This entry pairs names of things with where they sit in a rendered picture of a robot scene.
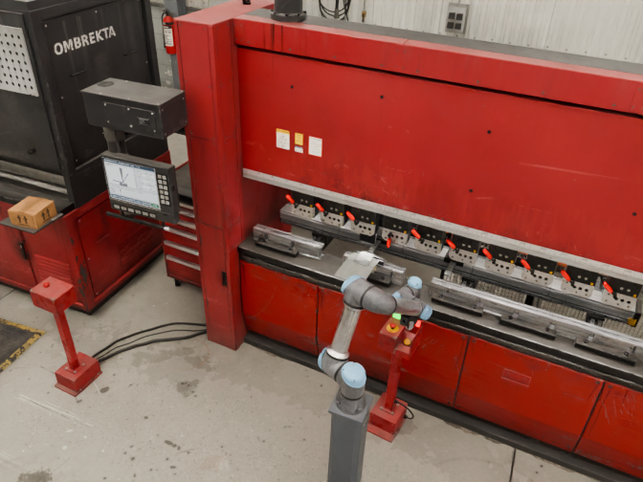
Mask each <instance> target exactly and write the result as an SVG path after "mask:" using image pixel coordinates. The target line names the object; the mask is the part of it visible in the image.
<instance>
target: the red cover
mask: <svg viewBox="0 0 643 482"><path fill-rule="evenodd" d="M233 29H234V43H235V44H237V45H243V46H249V47H254V48H259V49H265V50H271V51H276V52H282V53H287V54H292V55H303V56H309V57H314V58H319V59H325V60H330V61H336V62H341V63H347V64H352V65H358V66H364V67H368V68H374V69H380V70H386V71H391V72H396V73H399V72H400V73H402V74H408V75H413V76H419V77H428V78H434V79H440V80H446V81H450V82H456V83H462V84H467V85H473V86H478V87H484V88H489V89H495V90H501V91H505V92H511V93H517V94H523V95H528V96H533V97H539V98H544V99H555V100H560V101H565V102H571V103H577V104H582V105H587V106H593V107H599V108H604V109H610V110H615V111H620V112H626V113H632V114H635V113H636V114H637V115H642V116H643V75H637V74H631V73H624V72H617V71H612V70H605V69H599V68H592V67H587V66H580V65H573V64H567V63H561V62H555V61H548V60H542V59H536V58H530V57H523V56H516V55H505V54H499V53H492V52H486V51H480V50H473V49H467V48H460V47H455V46H448V45H442V44H435V43H429V42H423V41H416V40H407V39H404V38H398V37H391V36H385V35H379V34H372V33H360V32H354V31H348V30H342V29H335V28H328V27H323V26H316V25H310V24H303V23H298V22H280V21H276V20H273V19H271V18H266V17H259V16H253V15H247V14H242V15H239V16H237V17H234V18H233Z"/></svg>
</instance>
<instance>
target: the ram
mask: <svg viewBox="0 0 643 482"><path fill-rule="evenodd" d="M236 49H237V69H238V88H239V106H240V125H241V144H242V163H243V168H246V169H249V170H252V171H256V172H260V173H264V174H267V175H271V176H275V177H279V178H281V179H285V180H289V181H293V182H297V183H300V184H304V185H308V186H314V187H317V188H321V189H325V190H329V191H333V192H336V193H340V194H343V195H347V196H350V197H354V198H358V199H362V200H366V201H369V202H372V203H376V204H380V205H384V206H387V207H391V208H398V209H401V210H404V211H408V212H412V213H416V214H419V215H423V216H427V217H431V218H434V219H437V220H441V221H445V222H449V223H452V224H456V225H460V226H463V227H467V228H470V229H474V230H481V231H485V232H488V233H492V234H495V235H499V236H502V237H506V238H510V239H514V240H518V241H521V242H524V243H528V244H532V245H536V246H539V247H543V248H547V249H551V250H553V251H557V252H564V253H568V254H571V255H575V256H579V257H583V258H586V259H589V260H593V261H597V262H601V263H604V264H608V265H612V266H615V267H619V268H622V269H626V270H630V271H634V272H638V273H641V274H643V116H642V115H637V114H636V113H635V114H632V113H626V112H620V111H615V110H610V109H604V108H599V107H593V106H587V105H582V104H577V103H571V102H565V101H560V100H555V99H544V98H539V97H533V96H528V95H523V94H517V93H511V92H505V91H501V90H495V89H489V88H484V87H478V86H473V85H467V84H462V83H456V82H450V81H446V80H440V79H434V78H428V77H419V76H413V75H408V74H402V73H400V72H399V73H396V72H391V71H386V70H380V69H374V68H368V67H364V66H358V65H352V64H347V63H341V62H336V61H330V60H325V59H319V58H314V57H309V56H303V55H292V54H287V53H282V52H276V51H271V50H265V49H259V48H254V47H249V46H243V45H242V46H239V47H237V48H236ZM277 129H281V130H286V131H289V149H285V148H281V147H277ZM295 133H299V134H303V139H302V145H300V144H296V143H295ZM309 136H311V137H315V138H320V139H322V149H321V157H318V156H314V155H310V154H308V145H309ZM295 146H299V147H302V153H301V152H297V151H295ZM243 177H246V178H249V179H253V180H257V181H260V182H263V183H267V184H271V185H274V186H281V187H284V188H288V189H292V190H294V191H298V192H302V193H306V194H309V195H313V196H317V197H320V198H323V199H327V200H330V201H334V202H338V203H342V204H345V205H349V206H352V207H355V208H362V209H365V210H369V211H373V212H377V213H380V214H384V215H387V216H390V217H394V218H398V219H401V220H405V221H409V222H413V223H415V224H419V225H423V226H426V227H430V228H434V229H437V230H444V231H447V232H450V233H454V234H458V235H461V236H465V237H469V238H472V239H476V240H479V241H483V242H486V243H490V244H494V245H497V246H501V247H504V248H507V249H511V250H515V251H519V252H525V253H529V254H532V255H536V256H539V257H542V258H546V259H550V260H553V261H557V262H561V263H565V264H567V265H571V266H575V267H578V268H582V269H586V270H589V271H593V272H597V273H600V274H606V275H610V276H613V277H617V278H621V279H624V280H628V281H631V282H635V283H638V284H642V285H643V279H640V278H636V277H632V276H629V275H625V274H619V273H616V272H612V271H608V270H605V269H601V268H597V267H593V266H590V265H587V264H583V263H579V262H576V261H572V260H568V259H564V258H561V257H558V256H554V255H550V254H547V253H543V252H536V251H533V250H529V249H526V248H522V247H519V246H515V245H511V244H508V243H504V242H500V241H497V240H494V239H490V238H486V237H482V236H479V235H475V234H471V233H468V232H465V231H461V230H454V229H451V228H447V227H443V226H439V225H436V224H433V223H429V222H426V221H422V220H418V219H414V218H411V217H408V216H404V215H400V214H397V213H393V212H389V211H385V210H382V209H378V208H372V207H369V206H365V205H361V204H357V203H354V202H350V201H346V200H344V199H340V198H336V197H332V196H329V195H325V194H321V193H318V192H315V191H311V190H307V189H303V188H300V187H296V186H289V185H286V184H283V183H279V182H275V181H272V180H268V179H264V178H260V177H257V176H254V175H250V174H247V173H243Z"/></svg>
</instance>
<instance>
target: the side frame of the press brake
mask: <svg viewBox="0 0 643 482"><path fill-rule="evenodd" d="M250 2H251V5H243V4H242V0H232V1H229V2H226V3H223V4H220V5H216V6H213V7H210V8H207V9H203V10H200V11H195V12H192V13H189V14H186V15H182V16H179V17H176V18H173V26H174V34H175V43H176V53H177V61H178V70H179V78H180V87H181V90H183V91H186V92H185V101H186V110H187V119H188V124H187V125H186V126H185V131H186V140H187V149H188V166H189V175H190V183H191V192H192V202H193V210H194V219H195V227H196V236H197V245H198V254H199V263H200V272H201V280H202V289H203V298H204V307H205V316H206V324H207V333H208V340H210V341H213V342H215V343H218V344H220V345H223V346H225V347H228V348H230V349H232V350H234V351H236V350H237V349H238V348H239V347H240V345H241V344H242V343H243V342H244V337H245V336H246V335H247V334H248V333H249V331H248V328H247V324H246V320H245V318H244V314H243V310H242V294H241V278H240V263H239V252H238V251H237V246H238V245H240V244H241V243H242V242H243V241H244V240H245V239H246V238H247V237H248V236H250V235H251V234H252V233H253V232H254V231H253V227H255V225H257V224H259V225H263V226H266V227H269V228H273V229H276V230H282V231H285V232H288V233H292V226H291V225H288V224H285V223H281V222H280V210H281V209H282V208H283V207H284V206H285V205H286V204H289V203H290V201H289V200H288V199H287V198H286V195H290V197H291V198H292V189H288V188H284V187H281V186H274V185H271V184H267V183H263V182H260V181H257V180H253V179H249V178H246V177H243V163H242V144H241V125H240V106H239V88H238V69H237V49H236V48H237V47H239V46H242V45H237V44H235V43H234V29H233V18H234V17H237V16H239V15H242V14H244V13H247V12H250V11H255V10H257V9H266V10H273V9H274V0H251V1H250Z"/></svg>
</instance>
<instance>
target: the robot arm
mask: <svg viewBox="0 0 643 482"><path fill-rule="evenodd" d="M421 288H422V280H421V279H420V278H419V277H416V276H412V277H410V278H409V280H408V284H407V285H406V286H404V287H403V288H401V289H400V290H399V291H397V292H395V293H394V294H393V295H388V294H386V293H385V292H384V291H382V290H381V289H379V288H378V287H376V286H375V285H373V284H372V283H370V282H369V281H367V280H366V279H364V278H363V277H361V276H359V275H357V274H354V275H352V276H350V277H349V278H348V279H347V280H346V281H345V282H344V284H343V286H342V288H341V291H342V293H343V295H344V299H343V303H344V308H343V311H342V314H341V318H340V321H339V324H338V327H337V330H336V333H335V336H334V339H333V341H332V344H331V345H329V346H327V347H326V348H324V349H323V350H322V352H321V353H320V355H319V359H318V364H319V367H320V369H321V370H322V371H323V372H324V373H326V374H327V375H328V376H329V377H331V378H332V379H333V380H334V381H335V382H337V383H338V384H339V385H340V386H341V391H340V392H339V394H338V396H337V399H336V405H337V408H338V409H339V411H340V412H342V413H344V414H346V415H358V414H360V413H362V412H363V411H364V410H365V409H366V395H365V384H366V371H365V369H364V368H363V367H362V366H361V365H360V364H358V363H356V362H355V363H354V362H353V361H351V362H349V361H348V358H349V352H348V351H347V350H348V348H349V345H350V343H351V340H352V337H353V334H354V331H355V328H356V325H357V323H358V320H359V317H360V314H361V312H362V311H363V310H364V309H366V310H368V311H369V312H372V313H376V314H381V315H392V314H400V315H402V317H401V319H400V324H401V325H403V326H406V328H407V329H408V330H411V329H412V328H413V327H414V326H415V324H416V323H417V317H420V318H422V319H424V320H426V319H428V318H429V317H430V316H431V314H432V307H430V306H429V305H428V304H426V303H424V302H423V301H421V300H420V296H421ZM409 324H410V326H409Z"/></svg>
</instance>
